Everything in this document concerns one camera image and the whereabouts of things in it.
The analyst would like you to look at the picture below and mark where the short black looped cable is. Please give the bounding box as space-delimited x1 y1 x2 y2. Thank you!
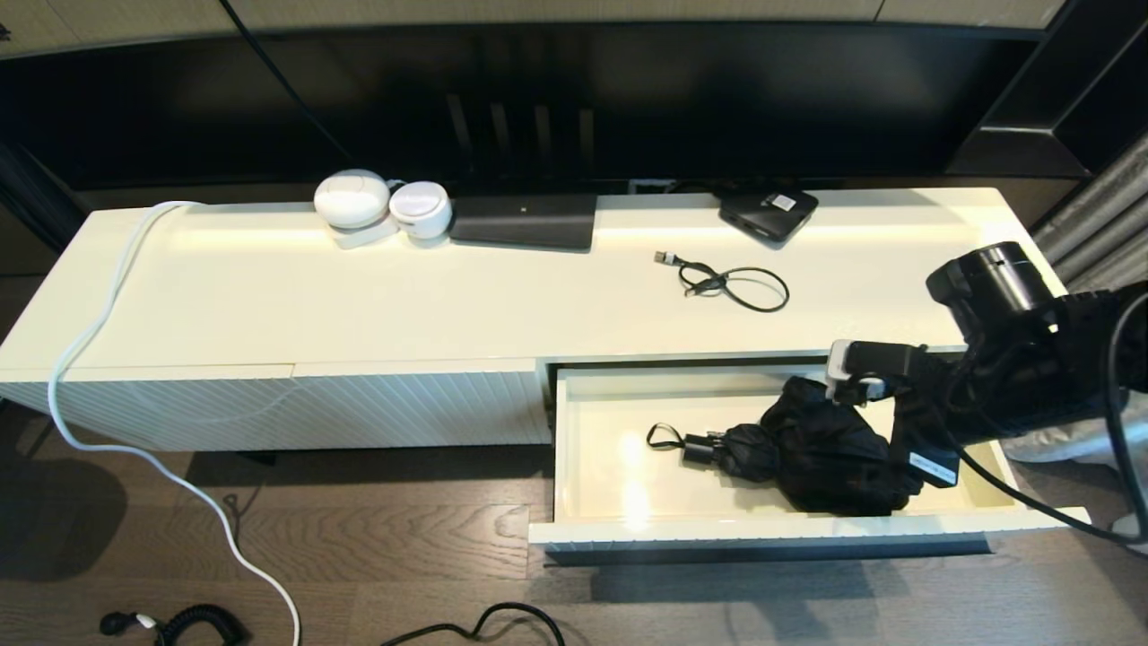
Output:
653 251 791 314

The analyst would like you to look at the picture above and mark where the thin black wall cable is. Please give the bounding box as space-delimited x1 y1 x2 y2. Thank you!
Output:
220 0 355 167

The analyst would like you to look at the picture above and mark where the black coiled cable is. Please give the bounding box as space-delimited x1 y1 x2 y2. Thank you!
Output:
100 604 250 646

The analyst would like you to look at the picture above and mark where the white long TV cabinet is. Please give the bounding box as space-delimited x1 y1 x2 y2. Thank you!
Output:
0 187 1068 451

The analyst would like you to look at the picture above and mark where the white power cable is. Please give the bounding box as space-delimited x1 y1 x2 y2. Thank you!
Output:
48 201 302 646

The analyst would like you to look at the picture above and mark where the black television screen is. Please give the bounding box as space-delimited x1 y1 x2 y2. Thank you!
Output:
0 20 1046 194

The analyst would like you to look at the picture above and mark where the black flat router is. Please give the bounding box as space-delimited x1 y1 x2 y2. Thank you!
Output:
448 194 598 252

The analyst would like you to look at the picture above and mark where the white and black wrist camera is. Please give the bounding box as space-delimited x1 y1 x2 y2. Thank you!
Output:
824 339 929 406

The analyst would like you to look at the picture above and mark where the black umbrella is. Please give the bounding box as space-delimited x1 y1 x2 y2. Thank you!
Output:
646 377 925 518

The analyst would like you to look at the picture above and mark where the small white round device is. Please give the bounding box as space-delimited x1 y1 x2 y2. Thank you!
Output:
389 182 453 240

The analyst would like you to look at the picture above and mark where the white fluted drawer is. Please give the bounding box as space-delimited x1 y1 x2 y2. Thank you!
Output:
527 357 1092 562

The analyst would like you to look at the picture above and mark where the white flat device base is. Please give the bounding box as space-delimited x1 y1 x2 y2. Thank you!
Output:
328 218 401 251

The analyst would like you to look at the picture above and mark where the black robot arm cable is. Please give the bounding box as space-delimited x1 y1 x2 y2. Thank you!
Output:
951 292 1148 544

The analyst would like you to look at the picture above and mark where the black floor cable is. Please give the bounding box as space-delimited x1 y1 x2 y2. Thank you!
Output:
381 602 566 646

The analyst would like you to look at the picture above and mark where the black set-top box white label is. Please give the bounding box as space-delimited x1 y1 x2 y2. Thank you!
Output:
718 186 819 248

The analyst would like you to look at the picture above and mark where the black wall shelf unit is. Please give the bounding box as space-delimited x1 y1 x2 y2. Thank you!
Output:
942 0 1148 180

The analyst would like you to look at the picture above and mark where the large white round device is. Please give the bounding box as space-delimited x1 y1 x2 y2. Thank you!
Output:
313 170 393 230

